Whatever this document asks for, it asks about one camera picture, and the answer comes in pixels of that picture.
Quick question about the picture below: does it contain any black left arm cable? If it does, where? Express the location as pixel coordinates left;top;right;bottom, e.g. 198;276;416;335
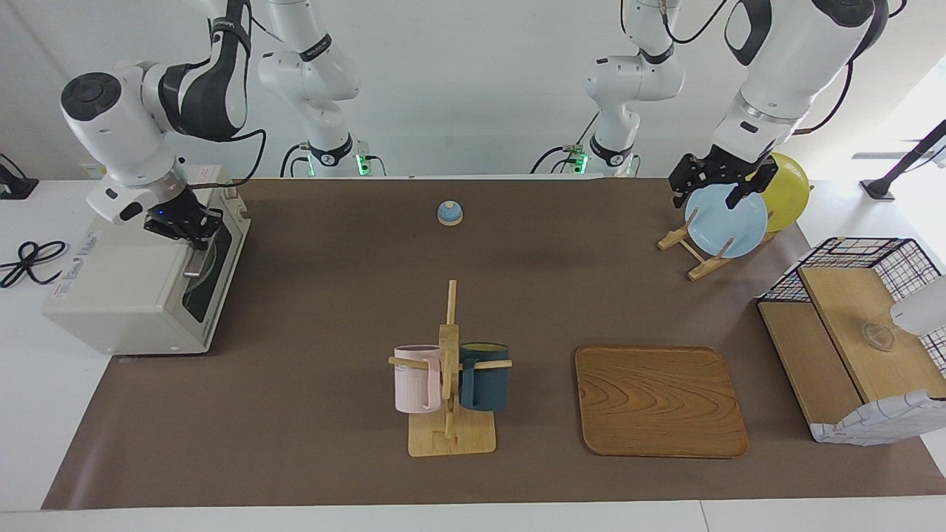
794;59;856;137

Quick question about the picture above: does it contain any black base cable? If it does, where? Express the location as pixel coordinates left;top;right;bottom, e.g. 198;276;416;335
531;146;574;176
279;143;311;178

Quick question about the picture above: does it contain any light blue plate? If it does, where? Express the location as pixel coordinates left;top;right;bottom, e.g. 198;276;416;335
684;183;769;259

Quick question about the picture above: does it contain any wire basket wooden shelf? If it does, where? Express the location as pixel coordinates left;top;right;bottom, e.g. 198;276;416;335
758;236;946;446

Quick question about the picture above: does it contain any beige toaster oven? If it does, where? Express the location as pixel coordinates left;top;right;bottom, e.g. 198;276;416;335
41;185;252;357

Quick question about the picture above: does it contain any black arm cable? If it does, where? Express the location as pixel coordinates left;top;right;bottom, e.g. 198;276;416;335
177;129;267;190
794;59;856;137

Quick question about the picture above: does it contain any small clear glass dish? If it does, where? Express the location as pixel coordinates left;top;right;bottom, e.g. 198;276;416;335
861;321;897;352

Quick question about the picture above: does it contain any brown wooden tray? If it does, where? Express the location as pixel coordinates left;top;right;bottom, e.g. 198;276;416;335
575;345;749;460

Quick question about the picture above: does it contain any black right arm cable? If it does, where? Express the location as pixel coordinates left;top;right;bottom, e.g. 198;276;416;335
177;129;267;190

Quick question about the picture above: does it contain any stepped wooden box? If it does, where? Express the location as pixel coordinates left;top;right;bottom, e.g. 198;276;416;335
759;266;946;426

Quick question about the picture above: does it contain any black left base cable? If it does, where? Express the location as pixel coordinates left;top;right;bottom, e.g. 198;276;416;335
531;146;574;176

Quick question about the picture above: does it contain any pink mug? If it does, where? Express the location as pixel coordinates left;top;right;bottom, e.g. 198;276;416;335
393;344;443;415

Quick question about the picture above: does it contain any black right base cable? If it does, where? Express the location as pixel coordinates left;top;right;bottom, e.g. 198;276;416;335
279;143;311;178

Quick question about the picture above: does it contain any wooden plate rack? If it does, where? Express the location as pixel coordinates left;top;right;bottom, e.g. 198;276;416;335
658;225;778;282

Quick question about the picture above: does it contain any small black stand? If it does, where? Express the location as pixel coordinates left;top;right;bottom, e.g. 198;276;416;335
0;154;39;200

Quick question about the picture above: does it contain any coiled black cable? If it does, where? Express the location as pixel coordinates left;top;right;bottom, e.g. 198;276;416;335
0;240;69;289

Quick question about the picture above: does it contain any black angled stand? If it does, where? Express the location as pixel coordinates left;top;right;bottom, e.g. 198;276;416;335
861;120;946;202

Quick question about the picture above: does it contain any white rounded object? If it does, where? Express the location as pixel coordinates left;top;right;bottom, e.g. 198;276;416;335
890;275;946;338

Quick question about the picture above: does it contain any wooden mug rack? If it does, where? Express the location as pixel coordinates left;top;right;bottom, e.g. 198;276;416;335
388;279;514;457

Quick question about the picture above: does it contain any brown table mat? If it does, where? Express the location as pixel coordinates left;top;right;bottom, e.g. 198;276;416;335
41;177;946;511

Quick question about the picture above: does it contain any dark teal mug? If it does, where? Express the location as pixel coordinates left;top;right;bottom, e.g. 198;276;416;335
458;342;510;412

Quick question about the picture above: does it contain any yellow plate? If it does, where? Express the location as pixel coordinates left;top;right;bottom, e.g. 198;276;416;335
752;153;811;234

